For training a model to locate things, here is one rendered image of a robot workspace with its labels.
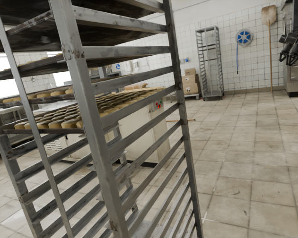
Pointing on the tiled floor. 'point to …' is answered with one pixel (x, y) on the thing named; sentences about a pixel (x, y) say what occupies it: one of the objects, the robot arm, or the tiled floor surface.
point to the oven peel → (270, 13)
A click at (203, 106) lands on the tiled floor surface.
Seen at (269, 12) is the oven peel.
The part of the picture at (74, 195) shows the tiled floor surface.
